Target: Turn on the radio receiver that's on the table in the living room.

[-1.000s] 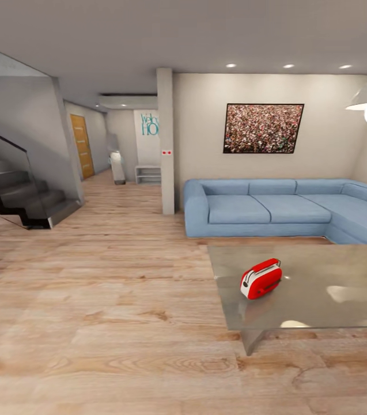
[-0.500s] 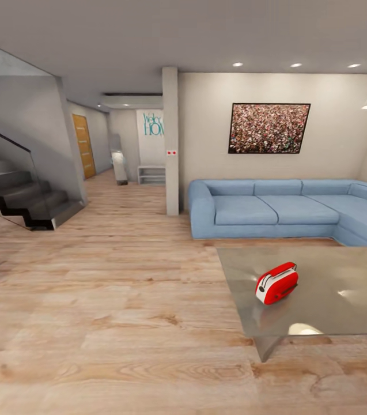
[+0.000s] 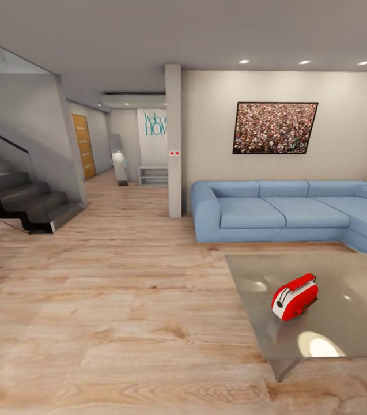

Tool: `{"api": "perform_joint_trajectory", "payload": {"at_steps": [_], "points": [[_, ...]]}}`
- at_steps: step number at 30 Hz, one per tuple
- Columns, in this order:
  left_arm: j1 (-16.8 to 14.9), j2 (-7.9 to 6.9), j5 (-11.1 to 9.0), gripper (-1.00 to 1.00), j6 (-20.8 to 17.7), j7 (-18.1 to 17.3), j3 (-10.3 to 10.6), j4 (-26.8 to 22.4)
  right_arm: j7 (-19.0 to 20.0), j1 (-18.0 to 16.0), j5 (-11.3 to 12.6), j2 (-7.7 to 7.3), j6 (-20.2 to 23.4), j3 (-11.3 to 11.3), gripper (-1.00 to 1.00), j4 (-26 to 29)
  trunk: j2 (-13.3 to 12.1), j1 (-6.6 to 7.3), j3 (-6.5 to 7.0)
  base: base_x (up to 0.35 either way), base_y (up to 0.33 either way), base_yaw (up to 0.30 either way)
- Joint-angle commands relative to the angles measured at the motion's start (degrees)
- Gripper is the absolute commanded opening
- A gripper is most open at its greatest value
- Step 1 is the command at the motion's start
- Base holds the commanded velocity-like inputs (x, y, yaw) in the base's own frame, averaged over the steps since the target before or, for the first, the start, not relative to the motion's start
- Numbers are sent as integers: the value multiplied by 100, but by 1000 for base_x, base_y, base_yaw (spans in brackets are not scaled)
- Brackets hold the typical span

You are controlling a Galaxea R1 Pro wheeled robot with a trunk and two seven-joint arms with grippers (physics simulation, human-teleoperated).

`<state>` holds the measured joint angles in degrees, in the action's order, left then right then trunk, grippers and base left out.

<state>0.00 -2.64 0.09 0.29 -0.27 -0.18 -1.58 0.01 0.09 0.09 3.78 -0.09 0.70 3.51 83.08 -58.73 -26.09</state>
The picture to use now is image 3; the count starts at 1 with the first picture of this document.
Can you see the standing mirror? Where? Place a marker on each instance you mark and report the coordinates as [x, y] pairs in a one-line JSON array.
[[118, 159]]

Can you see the coffee table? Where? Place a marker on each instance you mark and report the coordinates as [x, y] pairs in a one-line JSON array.
[[333, 327]]

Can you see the picture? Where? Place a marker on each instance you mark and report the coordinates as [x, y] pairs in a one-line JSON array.
[[273, 127]]

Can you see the stairs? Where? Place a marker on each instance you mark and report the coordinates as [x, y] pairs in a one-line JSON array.
[[25, 204]]

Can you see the sofa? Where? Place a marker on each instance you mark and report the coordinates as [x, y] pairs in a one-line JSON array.
[[281, 211]]

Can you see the radio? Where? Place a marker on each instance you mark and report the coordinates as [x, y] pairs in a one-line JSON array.
[[295, 297]]

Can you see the door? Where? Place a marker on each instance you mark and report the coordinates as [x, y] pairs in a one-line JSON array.
[[85, 148]]

